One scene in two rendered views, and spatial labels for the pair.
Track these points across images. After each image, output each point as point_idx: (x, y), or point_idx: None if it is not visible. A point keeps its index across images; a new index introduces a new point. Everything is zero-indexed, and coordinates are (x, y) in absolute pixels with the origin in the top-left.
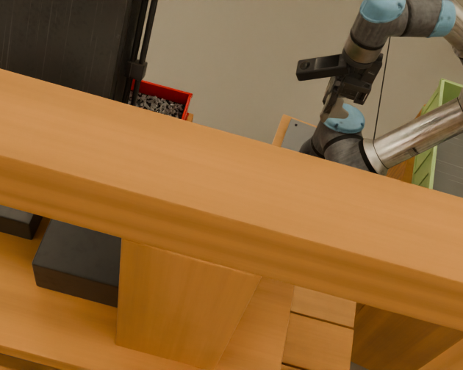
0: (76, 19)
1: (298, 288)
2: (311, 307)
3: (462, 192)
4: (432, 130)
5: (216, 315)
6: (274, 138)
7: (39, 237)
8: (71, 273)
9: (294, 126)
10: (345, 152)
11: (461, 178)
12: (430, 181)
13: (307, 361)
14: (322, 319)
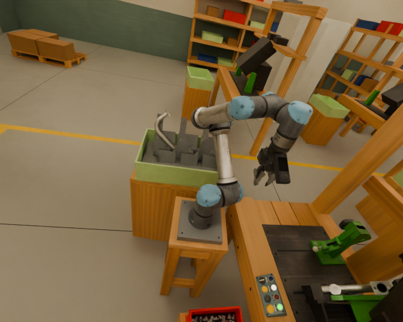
0: None
1: (269, 221)
2: (273, 215)
3: (187, 166)
4: (229, 149)
5: None
6: (189, 246)
7: None
8: None
9: (183, 234)
10: (230, 192)
11: (179, 165)
12: (202, 170)
13: (292, 214)
14: (274, 211)
